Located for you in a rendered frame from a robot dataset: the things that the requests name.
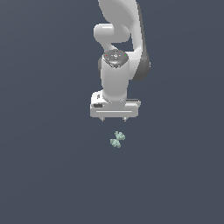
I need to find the small pale green lumpy object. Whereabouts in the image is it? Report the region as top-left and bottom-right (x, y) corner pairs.
(109, 130), (127, 149)

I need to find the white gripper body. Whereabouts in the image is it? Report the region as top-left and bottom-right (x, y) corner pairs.
(89, 90), (142, 119)

